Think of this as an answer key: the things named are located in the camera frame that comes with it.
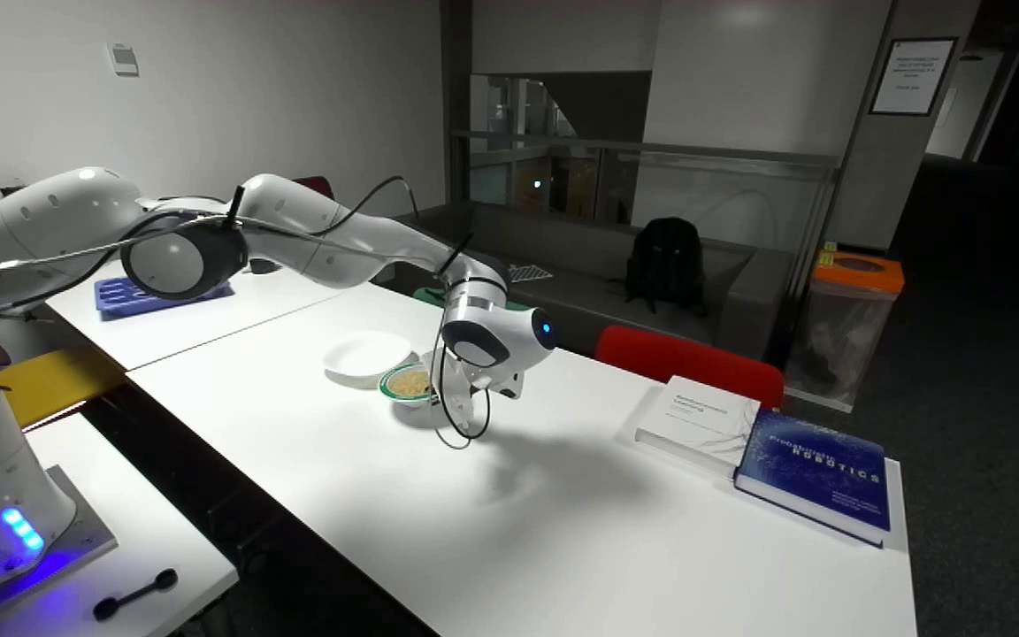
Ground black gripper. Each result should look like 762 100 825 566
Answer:
422 350 475 400

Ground brown rice grains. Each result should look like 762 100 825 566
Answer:
390 369 430 400

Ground white bowl with green rim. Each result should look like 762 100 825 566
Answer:
375 354 451 414

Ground checked mat on sofa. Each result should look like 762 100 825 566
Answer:
506 259 559 289

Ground dark grey sofa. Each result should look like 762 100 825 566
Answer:
407 200 797 364

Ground red chair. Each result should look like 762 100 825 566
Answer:
589 322 788 414

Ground black backpack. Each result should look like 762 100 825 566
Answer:
622 214 706 319

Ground white paper box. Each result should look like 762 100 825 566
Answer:
614 370 763 480

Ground blue compartment tray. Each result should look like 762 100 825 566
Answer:
91 271 237 322

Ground black dumbbell-shaped tool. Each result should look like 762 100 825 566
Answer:
89 566 179 625

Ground yellow notepad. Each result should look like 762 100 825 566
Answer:
0 342 132 430

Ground blue hardcover book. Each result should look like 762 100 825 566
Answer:
729 410 897 552

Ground clear bin with orange lid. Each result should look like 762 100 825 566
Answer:
784 245 910 417

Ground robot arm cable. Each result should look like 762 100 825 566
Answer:
0 172 499 445

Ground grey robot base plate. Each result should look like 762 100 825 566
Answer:
0 462 120 617

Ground white wall switch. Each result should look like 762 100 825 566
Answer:
106 43 144 80

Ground framed wall notice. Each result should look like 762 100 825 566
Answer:
867 36 961 121

